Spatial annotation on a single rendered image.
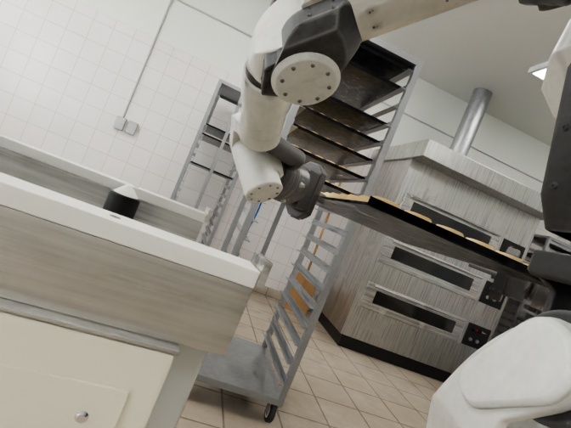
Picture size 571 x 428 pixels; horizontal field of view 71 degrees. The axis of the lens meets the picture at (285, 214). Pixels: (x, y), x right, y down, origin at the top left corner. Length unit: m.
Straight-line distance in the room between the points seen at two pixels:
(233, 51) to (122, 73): 1.16
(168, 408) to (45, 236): 0.16
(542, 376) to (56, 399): 0.39
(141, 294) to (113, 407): 0.07
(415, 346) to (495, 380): 3.74
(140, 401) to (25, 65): 4.71
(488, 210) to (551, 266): 3.82
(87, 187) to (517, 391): 0.51
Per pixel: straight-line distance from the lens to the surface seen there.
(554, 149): 0.52
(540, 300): 0.98
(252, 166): 0.67
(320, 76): 0.47
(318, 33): 0.44
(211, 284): 0.26
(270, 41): 0.49
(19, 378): 0.27
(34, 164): 0.55
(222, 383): 1.95
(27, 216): 0.26
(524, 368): 0.47
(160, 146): 4.49
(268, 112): 0.55
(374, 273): 3.83
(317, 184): 0.83
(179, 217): 0.54
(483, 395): 0.50
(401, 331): 4.10
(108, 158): 4.57
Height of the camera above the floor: 0.94
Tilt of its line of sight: level
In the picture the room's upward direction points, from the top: 22 degrees clockwise
